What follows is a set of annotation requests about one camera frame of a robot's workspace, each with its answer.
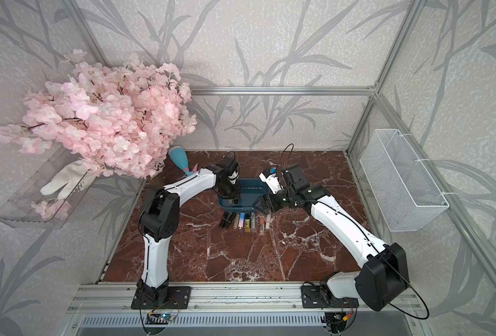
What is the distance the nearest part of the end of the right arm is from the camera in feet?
1.84

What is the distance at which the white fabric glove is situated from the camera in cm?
63

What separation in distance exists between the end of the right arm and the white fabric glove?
0.52 m
